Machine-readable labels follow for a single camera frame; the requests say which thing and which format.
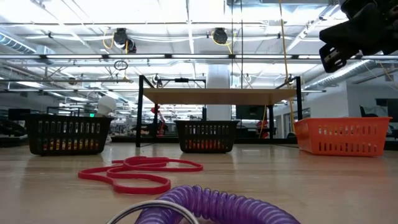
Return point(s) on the black slotted plastic basket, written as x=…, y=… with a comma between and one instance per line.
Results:
x=206, y=123
x=68, y=119

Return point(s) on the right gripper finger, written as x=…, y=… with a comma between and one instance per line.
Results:
x=357, y=31
x=334, y=59

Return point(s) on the long ceiling light bar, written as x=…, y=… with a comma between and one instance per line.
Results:
x=199, y=56

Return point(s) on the orange slotted plastic basket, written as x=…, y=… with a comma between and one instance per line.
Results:
x=342, y=122

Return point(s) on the white bulb desk lamp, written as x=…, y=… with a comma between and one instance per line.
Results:
x=106, y=105

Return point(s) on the wooden shelf riser black legs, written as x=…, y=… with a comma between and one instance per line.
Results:
x=217, y=96

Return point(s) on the red background robot arm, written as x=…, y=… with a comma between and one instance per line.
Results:
x=160, y=119

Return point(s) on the purple coil wristband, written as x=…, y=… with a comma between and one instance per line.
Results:
x=217, y=205

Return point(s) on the rubber band pile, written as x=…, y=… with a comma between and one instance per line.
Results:
x=146, y=188

